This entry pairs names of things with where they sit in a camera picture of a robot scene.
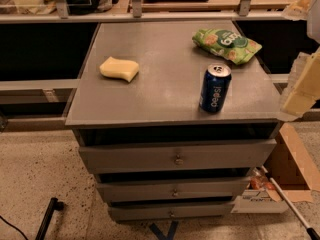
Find orange snack packet in box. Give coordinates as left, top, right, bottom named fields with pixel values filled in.
left=250, top=168, right=275, bottom=190

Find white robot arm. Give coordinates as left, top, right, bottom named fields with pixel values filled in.
left=279, top=0, right=320, bottom=121

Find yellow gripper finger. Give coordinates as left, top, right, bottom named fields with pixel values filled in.
left=282, top=0, right=311, bottom=20

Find bottom grey drawer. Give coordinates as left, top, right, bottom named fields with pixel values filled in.
left=108, top=202, right=234, bottom=222

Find yellow sponge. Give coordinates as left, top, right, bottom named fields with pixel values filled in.
left=99, top=57, right=139, bottom=83

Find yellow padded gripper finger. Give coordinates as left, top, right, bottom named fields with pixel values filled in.
left=279, top=51, right=320, bottom=118

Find cardboard box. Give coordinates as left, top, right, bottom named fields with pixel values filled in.
left=232, top=124, right=320, bottom=213

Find top grey drawer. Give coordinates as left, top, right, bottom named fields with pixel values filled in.
left=79, top=139, right=276, bottom=174

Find black cable on floor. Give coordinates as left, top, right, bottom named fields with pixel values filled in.
left=0, top=215, right=30, bottom=240

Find white stick with black handle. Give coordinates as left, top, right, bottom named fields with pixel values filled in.
left=261, top=166, right=320, bottom=240

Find grey drawer cabinet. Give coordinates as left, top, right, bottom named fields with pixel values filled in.
left=66, top=22, right=281, bottom=210

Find green rice chip bag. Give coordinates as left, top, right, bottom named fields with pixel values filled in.
left=192, top=29, right=262, bottom=65

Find grey drawer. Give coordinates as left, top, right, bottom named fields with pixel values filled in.
left=108, top=202, right=234, bottom=222
left=79, top=139, right=276, bottom=174
left=97, top=177, right=249, bottom=203

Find middle grey drawer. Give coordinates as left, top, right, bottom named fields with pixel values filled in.
left=97, top=177, right=249, bottom=203

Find black bar on floor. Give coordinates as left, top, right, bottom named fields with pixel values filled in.
left=35, top=197, right=64, bottom=240

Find blue pepsi can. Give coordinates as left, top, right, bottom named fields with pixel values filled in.
left=199, top=63, right=232, bottom=113

